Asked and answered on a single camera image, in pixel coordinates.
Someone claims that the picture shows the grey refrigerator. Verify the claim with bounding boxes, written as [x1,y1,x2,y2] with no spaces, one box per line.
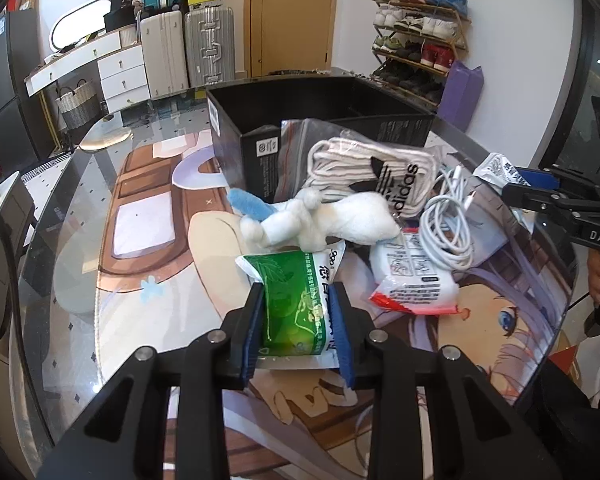
[0,10,43,171]

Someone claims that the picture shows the small white sachet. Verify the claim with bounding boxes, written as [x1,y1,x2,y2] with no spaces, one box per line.
[472,152,523,191]

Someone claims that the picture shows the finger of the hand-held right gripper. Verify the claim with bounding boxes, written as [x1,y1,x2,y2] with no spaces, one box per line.
[517,167,581,192]
[501,184,588,221]

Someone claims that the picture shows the green wet wipes packet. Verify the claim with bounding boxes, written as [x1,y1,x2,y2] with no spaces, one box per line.
[235,247,343,371]

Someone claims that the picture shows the clear bag of white socks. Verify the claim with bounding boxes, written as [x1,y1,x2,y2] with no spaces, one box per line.
[272,119,443,221]

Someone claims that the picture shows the white round stool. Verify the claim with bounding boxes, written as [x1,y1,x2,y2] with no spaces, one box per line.
[77,122,133,153]

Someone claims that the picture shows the silver suitcase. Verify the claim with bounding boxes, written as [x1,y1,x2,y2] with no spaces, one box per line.
[184,6,237,88]

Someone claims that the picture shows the red white tissue packet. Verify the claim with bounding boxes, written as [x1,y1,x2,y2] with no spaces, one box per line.
[369,227,461,317]

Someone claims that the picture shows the grey side table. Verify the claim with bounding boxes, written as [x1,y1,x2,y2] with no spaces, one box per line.
[0,170,36,351]

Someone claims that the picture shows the printed cartoon desk mat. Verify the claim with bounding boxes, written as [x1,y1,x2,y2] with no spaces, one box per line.
[55,125,578,480]

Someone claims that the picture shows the wooden door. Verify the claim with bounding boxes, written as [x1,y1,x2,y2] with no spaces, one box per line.
[244,0,340,78]

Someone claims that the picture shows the white dresser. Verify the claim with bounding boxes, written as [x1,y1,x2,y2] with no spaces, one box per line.
[24,27,148,116]

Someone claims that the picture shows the white plush toy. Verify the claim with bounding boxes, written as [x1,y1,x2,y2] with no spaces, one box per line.
[227,187,401,253]

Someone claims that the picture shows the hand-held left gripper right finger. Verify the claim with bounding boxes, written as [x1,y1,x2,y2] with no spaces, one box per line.
[328,282,563,480]

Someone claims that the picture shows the woven laundry basket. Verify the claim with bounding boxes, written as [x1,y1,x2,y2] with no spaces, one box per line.
[55,80,103,131]

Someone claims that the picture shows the purple bag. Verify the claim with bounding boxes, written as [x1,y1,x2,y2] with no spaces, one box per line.
[437,60,483,133]

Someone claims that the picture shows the black cardboard box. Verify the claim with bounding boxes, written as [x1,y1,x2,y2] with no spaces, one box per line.
[206,76,436,206]

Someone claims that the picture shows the black bag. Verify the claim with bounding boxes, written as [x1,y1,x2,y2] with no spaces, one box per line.
[104,0,141,33]

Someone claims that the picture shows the oval mirror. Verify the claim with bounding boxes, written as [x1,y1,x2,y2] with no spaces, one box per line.
[50,0,113,55]

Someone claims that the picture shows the black white patterned rug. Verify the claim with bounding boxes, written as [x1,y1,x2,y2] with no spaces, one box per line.
[20,152,76,211]

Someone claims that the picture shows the wooden shoe rack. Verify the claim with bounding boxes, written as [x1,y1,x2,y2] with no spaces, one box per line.
[370,0,473,108]

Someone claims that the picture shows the white charging cable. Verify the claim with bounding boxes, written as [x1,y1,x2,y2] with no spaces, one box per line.
[419,164,481,272]

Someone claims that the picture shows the black cable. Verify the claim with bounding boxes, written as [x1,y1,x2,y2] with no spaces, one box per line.
[0,187,28,351]

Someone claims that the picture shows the white suitcase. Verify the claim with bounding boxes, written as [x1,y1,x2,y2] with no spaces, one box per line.
[139,10,191,98]

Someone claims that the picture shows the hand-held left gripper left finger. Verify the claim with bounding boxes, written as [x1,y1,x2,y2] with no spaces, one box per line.
[37,282,266,480]

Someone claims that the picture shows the rows of shoes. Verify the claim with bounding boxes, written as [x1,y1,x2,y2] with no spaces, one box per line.
[371,0,468,106]

